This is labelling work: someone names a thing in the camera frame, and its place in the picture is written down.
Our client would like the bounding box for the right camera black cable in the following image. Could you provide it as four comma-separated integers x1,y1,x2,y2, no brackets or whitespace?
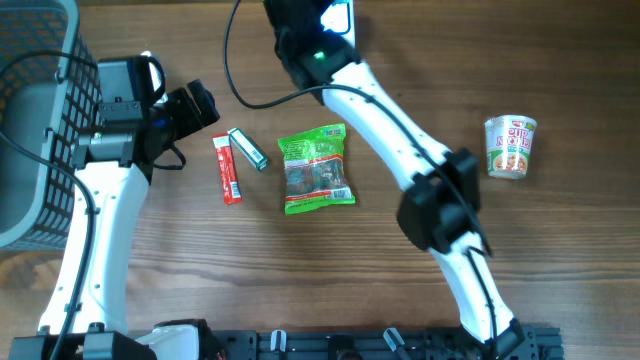
222,0,499,359

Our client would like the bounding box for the red snack packet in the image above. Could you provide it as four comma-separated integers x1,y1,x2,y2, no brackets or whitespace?
212,133,242,205

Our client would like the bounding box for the white barcode scanner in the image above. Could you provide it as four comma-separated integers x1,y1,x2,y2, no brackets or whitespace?
320,0,356,47

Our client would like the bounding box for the grey plastic shopping basket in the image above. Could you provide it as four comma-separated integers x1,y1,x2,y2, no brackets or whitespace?
1,0,101,251

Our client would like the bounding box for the left camera black cable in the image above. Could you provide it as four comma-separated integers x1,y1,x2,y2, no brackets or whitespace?
0,48,99,360

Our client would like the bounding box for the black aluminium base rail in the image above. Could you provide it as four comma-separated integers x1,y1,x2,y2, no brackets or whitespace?
213,325,565,360

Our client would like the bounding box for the green snack packet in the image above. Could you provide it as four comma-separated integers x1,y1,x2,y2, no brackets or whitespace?
278,123,356,215

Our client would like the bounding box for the camera black cable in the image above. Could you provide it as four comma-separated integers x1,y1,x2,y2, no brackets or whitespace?
0,48,99,360
222,0,499,359

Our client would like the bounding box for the green white small box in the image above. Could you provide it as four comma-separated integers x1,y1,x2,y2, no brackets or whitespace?
228,128,269,172

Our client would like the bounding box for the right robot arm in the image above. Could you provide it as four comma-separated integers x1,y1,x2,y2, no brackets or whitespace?
264,0,524,359

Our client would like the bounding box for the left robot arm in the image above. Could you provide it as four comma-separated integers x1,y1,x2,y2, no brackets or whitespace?
1,55,224,359

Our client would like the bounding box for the cup noodles container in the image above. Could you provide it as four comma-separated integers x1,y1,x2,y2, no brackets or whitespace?
484,115,537,179

